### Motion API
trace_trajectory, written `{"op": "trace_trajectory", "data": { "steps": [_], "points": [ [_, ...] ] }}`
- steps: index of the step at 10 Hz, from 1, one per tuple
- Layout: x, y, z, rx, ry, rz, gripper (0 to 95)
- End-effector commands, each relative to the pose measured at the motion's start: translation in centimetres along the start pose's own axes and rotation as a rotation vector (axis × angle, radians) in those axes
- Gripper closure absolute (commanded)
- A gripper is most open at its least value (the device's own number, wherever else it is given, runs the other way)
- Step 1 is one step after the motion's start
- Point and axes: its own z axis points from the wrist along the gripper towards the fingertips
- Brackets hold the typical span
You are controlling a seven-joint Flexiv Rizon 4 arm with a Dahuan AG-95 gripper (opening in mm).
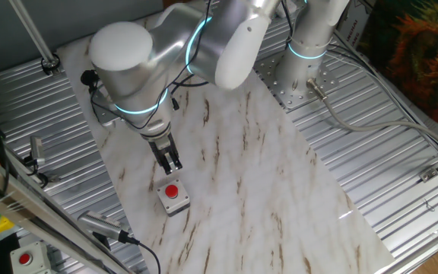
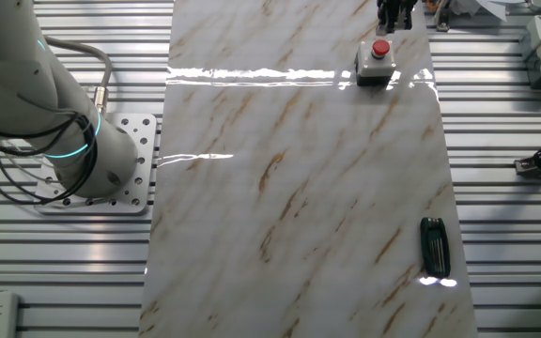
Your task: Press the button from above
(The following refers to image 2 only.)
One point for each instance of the dark green hex key set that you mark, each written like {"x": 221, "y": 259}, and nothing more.
{"x": 435, "y": 249}

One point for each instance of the crumpled white paper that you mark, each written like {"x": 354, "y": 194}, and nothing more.
{"x": 482, "y": 7}

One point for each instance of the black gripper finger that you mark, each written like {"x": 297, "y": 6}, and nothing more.
{"x": 405, "y": 14}
{"x": 385, "y": 16}

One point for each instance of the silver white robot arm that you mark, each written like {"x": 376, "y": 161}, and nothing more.
{"x": 17, "y": 70}

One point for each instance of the white marble pattern mat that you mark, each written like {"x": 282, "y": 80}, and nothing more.
{"x": 298, "y": 188}

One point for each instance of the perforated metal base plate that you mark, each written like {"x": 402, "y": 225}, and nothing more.
{"x": 144, "y": 141}

